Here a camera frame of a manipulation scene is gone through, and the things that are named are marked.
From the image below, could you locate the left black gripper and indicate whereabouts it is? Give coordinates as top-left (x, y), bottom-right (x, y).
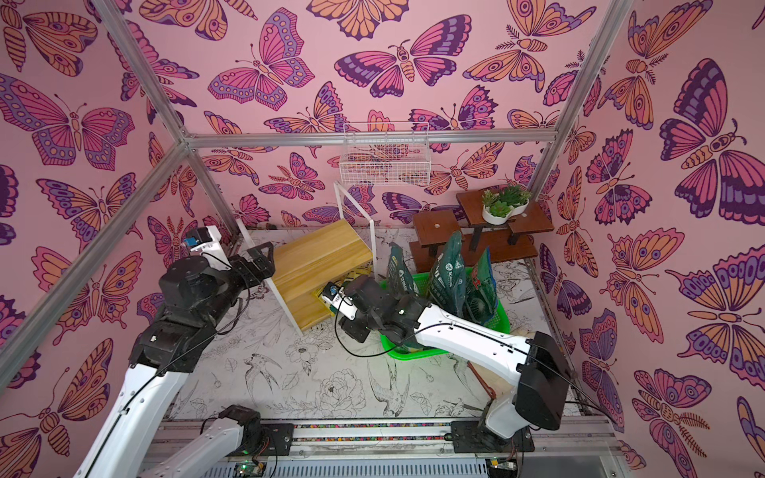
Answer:
top-left (199, 241), bottom-right (275, 333)

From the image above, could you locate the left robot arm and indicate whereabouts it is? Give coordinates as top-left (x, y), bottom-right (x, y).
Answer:
top-left (76, 242), bottom-right (276, 477)

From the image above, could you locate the dark green fertilizer bag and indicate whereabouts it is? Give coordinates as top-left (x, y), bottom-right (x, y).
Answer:
top-left (386, 242), bottom-right (420, 297)

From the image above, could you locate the brown wooden step stand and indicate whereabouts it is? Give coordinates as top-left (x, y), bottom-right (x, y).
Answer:
top-left (410, 190), bottom-right (554, 273)

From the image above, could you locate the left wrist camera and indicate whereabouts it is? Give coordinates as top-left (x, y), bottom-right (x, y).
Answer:
top-left (183, 225), bottom-right (231, 271)

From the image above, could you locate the white wire basket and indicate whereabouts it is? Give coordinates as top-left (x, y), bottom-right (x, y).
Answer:
top-left (338, 121), bottom-right (432, 187)

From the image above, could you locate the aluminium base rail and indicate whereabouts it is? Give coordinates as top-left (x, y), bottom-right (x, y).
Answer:
top-left (130, 417), bottom-right (635, 478)

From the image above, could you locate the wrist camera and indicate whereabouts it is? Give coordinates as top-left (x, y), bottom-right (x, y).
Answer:
top-left (321, 282), bottom-right (358, 321)
top-left (183, 225), bottom-right (231, 271)

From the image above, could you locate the green plastic basket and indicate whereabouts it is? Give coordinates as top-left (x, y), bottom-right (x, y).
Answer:
top-left (380, 273), bottom-right (512, 362)

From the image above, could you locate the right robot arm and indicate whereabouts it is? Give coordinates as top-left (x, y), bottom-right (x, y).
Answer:
top-left (321, 275), bottom-right (573, 444)

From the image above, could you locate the wooden white frame shelf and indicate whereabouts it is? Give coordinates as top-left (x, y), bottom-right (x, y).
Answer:
top-left (265, 182), bottom-right (378, 334)

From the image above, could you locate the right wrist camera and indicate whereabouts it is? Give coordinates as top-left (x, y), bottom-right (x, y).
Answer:
top-left (321, 282), bottom-right (358, 321)

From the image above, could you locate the white pot succulent plant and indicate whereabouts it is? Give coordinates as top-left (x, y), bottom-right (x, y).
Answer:
top-left (481, 184), bottom-right (531, 225)

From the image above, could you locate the aluminium cage frame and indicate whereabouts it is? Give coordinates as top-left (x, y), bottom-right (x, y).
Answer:
top-left (1, 1), bottom-right (633, 386)

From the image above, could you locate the blue green fertilizer bag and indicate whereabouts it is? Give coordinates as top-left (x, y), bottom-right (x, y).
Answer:
top-left (463, 248), bottom-right (499, 326)

